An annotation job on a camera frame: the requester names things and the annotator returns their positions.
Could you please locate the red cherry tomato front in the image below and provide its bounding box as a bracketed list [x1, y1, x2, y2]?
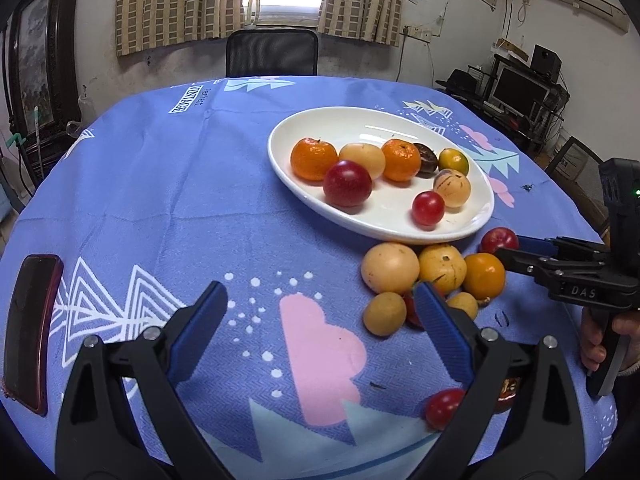
[424, 388, 465, 431]

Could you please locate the red cherry tomato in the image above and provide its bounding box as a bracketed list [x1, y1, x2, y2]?
[411, 191, 446, 228]
[424, 388, 465, 431]

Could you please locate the yellow green citrus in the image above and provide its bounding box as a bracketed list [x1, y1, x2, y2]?
[438, 148, 470, 176]

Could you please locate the textured orange mandarin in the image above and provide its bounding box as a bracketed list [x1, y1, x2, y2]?
[382, 139, 421, 183]

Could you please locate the large pale yellow fruit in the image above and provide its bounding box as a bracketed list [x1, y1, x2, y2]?
[338, 143, 386, 180]

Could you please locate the person's right hand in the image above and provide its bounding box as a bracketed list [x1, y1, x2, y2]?
[579, 306, 640, 373]

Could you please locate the smooth orange fruit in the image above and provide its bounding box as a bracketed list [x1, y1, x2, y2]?
[462, 252, 506, 301]

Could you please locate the small tan longan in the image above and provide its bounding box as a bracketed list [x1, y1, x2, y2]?
[362, 292, 407, 337]
[447, 292, 480, 320]

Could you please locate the black side chair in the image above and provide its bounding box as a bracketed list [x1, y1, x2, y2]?
[546, 136, 608, 237]

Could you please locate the yellow spotted round fruit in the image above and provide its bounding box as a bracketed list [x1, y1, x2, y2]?
[419, 244, 468, 296]

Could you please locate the tan streaked round fruit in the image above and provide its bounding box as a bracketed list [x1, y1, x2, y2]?
[433, 169, 472, 209]

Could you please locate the stemmed red tomato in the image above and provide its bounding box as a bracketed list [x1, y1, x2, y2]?
[402, 290, 424, 330]

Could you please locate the pale yellow round fruit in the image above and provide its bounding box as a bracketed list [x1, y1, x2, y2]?
[360, 243, 420, 295]

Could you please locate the black metal desk rack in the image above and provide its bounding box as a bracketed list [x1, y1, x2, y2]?
[436, 46, 570, 156]

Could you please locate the computer monitor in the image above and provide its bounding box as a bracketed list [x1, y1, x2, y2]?
[489, 63, 549, 120]

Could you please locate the white oval plate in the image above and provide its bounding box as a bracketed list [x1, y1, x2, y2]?
[266, 105, 497, 246]

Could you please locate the dark red plum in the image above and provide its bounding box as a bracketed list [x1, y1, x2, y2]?
[323, 160, 372, 208]

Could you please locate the blue patterned tablecloth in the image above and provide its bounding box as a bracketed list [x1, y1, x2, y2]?
[1, 77, 596, 479]

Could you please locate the striped right curtain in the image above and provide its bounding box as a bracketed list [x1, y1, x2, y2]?
[318, 0, 402, 47]

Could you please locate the striped curtain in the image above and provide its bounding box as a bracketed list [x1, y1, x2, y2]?
[318, 0, 402, 47]
[115, 0, 244, 58]

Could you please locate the black office chair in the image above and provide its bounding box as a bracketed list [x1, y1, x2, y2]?
[226, 28, 319, 78]

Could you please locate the striped left curtain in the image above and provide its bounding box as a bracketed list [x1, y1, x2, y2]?
[115, 0, 244, 58]

